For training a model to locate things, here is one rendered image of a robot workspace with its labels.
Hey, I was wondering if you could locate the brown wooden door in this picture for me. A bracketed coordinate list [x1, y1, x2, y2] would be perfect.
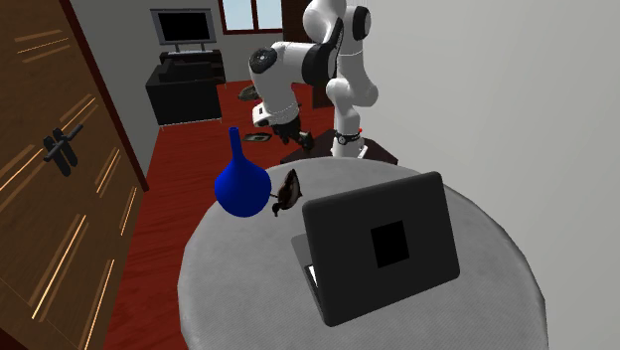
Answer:
[0, 0, 151, 350]

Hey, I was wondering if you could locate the black armchair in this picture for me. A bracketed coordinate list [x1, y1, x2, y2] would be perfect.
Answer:
[145, 58, 225, 128]

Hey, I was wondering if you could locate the dark robot stand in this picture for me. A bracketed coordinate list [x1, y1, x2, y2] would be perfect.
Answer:
[279, 127, 399, 166]

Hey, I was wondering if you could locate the dark brown leaf-shaped figure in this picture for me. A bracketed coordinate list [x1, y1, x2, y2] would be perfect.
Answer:
[270, 167, 304, 218]

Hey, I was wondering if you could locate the dark brown door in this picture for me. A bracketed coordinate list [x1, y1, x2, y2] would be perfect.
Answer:
[282, 0, 314, 45]

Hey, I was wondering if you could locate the grey round table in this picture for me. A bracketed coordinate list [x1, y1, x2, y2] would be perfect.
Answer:
[177, 156, 550, 350]

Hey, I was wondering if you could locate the flat dark floor item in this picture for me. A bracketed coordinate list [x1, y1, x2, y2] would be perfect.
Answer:
[241, 131, 274, 145]

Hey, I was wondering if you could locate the black laptop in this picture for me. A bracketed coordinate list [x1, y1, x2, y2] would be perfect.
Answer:
[290, 170, 462, 329]

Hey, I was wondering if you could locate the red-framed window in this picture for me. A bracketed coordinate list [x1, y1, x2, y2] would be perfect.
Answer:
[217, 0, 285, 36]

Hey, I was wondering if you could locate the grey-framed television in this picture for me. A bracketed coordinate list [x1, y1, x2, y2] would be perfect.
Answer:
[149, 7, 219, 54]

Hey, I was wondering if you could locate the black television stand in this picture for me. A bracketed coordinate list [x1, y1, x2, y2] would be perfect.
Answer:
[159, 48, 228, 87]

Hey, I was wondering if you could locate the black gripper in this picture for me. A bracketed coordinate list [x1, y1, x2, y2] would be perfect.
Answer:
[270, 115, 317, 154]

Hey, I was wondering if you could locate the blue long-necked vase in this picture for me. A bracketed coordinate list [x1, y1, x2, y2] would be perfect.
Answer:
[214, 126, 273, 219]

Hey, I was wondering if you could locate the dark round floor item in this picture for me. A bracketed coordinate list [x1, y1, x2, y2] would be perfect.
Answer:
[236, 83, 260, 102]

